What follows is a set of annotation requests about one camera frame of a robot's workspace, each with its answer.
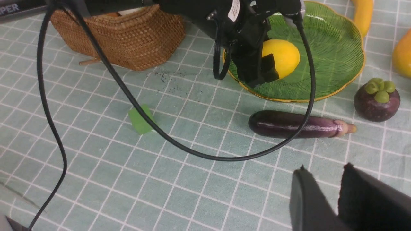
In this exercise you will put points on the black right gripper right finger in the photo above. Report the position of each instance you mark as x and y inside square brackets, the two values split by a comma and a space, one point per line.
[368, 204]

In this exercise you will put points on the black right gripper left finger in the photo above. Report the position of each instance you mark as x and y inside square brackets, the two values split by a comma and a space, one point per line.
[309, 208]

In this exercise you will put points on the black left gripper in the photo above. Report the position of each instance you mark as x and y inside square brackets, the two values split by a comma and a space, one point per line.
[240, 28]

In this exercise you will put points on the yellow lemon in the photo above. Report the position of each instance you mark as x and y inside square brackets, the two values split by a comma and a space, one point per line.
[286, 55]

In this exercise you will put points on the purple eggplant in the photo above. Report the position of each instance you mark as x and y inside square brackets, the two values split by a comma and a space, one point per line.
[282, 125]

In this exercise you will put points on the dark purple mangosteen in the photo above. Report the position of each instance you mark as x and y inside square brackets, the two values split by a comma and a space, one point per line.
[377, 100]

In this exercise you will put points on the yellow banana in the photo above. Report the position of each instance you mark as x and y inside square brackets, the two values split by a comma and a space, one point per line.
[363, 11]

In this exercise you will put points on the green leaf-shaped glass plate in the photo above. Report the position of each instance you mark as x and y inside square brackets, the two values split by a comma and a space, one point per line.
[337, 50]

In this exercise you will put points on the green cube block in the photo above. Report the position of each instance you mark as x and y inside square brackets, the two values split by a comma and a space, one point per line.
[138, 122]

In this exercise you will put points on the orange mango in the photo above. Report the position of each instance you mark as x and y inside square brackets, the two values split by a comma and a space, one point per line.
[401, 56]

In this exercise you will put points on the green checkered tablecloth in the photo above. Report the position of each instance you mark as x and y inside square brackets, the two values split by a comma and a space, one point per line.
[118, 180]

